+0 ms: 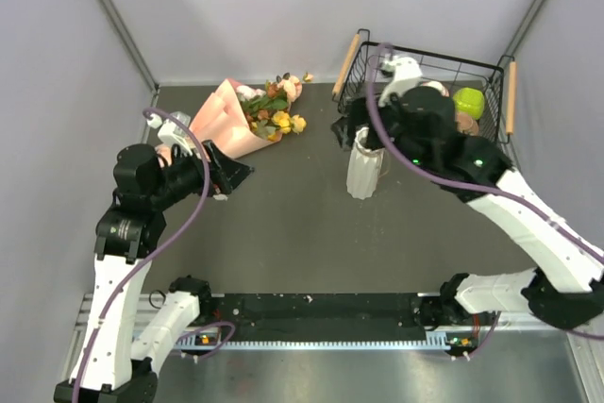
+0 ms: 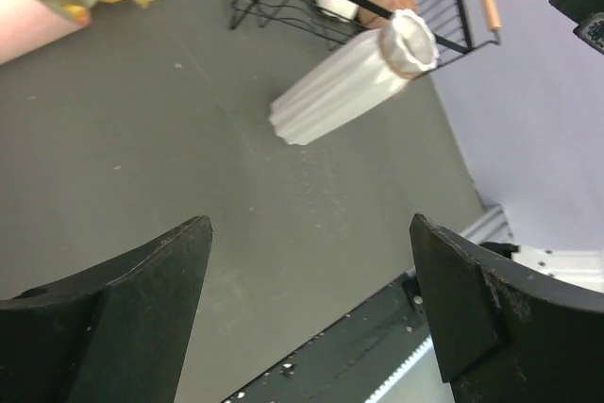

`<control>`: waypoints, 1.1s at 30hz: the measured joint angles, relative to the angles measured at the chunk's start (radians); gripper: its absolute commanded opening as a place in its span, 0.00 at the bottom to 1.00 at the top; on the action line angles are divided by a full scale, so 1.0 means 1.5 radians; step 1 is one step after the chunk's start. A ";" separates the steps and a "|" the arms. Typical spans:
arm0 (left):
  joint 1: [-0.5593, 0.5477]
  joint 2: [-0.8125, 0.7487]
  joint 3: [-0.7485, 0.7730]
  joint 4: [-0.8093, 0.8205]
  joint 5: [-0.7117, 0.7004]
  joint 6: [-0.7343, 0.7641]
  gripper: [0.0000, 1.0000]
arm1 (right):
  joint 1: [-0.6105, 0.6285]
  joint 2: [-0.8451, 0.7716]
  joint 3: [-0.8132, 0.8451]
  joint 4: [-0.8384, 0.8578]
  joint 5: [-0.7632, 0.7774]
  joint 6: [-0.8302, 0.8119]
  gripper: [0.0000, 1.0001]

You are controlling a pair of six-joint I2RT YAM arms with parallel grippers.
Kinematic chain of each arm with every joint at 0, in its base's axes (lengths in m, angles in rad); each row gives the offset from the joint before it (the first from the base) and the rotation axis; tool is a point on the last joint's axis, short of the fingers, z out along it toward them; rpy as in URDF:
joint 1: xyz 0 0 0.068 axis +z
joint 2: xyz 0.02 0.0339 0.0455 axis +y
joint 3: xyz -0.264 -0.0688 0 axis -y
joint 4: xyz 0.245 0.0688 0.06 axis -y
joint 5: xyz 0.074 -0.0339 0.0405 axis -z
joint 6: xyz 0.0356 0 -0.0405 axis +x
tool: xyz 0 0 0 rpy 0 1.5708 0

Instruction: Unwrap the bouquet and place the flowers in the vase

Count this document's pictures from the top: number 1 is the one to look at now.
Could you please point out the green plastic bowl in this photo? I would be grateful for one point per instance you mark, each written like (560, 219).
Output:
(470, 101)

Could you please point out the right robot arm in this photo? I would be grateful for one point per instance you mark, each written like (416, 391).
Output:
(564, 288)

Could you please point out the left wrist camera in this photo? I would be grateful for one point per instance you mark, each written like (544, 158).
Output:
(170, 135)

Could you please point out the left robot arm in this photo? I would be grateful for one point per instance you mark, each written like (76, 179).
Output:
(116, 364)

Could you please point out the artificial flower bunch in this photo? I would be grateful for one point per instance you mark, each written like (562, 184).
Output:
(268, 110)

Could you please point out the brown ceramic bowl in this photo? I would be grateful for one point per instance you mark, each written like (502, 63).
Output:
(466, 124)

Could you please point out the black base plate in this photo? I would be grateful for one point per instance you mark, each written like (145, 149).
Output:
(320, 317)

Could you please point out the white red patterned bowl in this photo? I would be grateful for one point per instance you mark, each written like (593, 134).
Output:
(437, 85)

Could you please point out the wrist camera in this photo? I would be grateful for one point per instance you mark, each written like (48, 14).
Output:
(405, 74)
(170, 135)

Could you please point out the white ribbed vase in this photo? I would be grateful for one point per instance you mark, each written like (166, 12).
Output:
(364, 167)

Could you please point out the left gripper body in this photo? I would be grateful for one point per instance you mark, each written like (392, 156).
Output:
(180, 179)

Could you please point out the black wire basket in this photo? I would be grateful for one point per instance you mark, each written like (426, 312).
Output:
(497, 81)

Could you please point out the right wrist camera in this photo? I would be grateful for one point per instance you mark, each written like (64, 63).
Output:
(405, 74)

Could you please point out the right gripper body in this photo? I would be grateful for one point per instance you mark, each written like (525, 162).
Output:
(360, 114)

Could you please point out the white cable duct rail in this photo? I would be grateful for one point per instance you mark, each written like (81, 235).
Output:
(434, 341)

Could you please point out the pink wrapping paper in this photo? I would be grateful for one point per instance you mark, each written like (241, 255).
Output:
(221, 119)

